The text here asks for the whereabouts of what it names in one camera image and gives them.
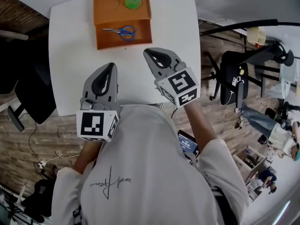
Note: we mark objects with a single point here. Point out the person's right forearm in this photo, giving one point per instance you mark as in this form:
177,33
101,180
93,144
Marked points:
199,125

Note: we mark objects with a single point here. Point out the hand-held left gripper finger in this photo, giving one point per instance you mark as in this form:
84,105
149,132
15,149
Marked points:
113,90
87,90

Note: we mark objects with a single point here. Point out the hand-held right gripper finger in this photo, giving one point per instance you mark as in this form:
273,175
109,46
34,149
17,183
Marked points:
174,57
151,67

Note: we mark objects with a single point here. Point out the black chair with armrest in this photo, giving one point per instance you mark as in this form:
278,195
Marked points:
262,55

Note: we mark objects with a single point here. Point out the orange open-front box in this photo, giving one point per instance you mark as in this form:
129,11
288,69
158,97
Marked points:
110,10

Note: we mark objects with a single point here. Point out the large black office chair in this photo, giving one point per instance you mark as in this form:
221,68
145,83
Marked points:
30,90

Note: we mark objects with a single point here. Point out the light wooden shelf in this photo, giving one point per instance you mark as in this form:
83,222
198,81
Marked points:
241,163

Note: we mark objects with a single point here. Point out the white table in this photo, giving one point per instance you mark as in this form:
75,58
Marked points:
70,55

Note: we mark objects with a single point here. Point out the right hand-held gripper camera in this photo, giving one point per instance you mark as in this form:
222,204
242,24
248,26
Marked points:
180,66

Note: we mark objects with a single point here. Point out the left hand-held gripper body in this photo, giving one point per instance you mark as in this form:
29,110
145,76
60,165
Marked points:
91,125

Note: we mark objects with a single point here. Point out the white charger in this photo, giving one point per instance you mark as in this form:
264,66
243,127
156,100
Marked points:
235,81

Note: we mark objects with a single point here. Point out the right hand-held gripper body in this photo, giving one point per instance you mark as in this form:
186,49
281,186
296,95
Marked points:
180,85

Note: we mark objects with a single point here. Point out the person's white shirt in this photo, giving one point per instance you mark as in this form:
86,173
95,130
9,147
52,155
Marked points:
145,172

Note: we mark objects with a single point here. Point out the black swivel chair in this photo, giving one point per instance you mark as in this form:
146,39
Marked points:
44,196

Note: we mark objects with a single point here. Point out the small white adapter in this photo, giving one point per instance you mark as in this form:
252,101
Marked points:
41,165

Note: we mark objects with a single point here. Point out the hand-held gripper camera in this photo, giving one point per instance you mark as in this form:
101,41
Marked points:
180,66
86,105

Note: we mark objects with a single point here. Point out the black curved bar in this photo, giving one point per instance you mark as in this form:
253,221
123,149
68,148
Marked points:
234,27

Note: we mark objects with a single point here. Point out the left hand-held gripper camera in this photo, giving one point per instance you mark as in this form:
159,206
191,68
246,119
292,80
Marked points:
86,105

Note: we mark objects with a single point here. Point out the person's left forearm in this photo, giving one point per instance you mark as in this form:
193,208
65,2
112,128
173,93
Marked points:
87,156

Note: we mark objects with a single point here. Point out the cream plastic connector housing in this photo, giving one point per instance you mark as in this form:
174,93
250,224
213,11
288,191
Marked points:
256,35

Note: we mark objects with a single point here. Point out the black screen device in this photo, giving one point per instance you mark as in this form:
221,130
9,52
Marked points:
187,144

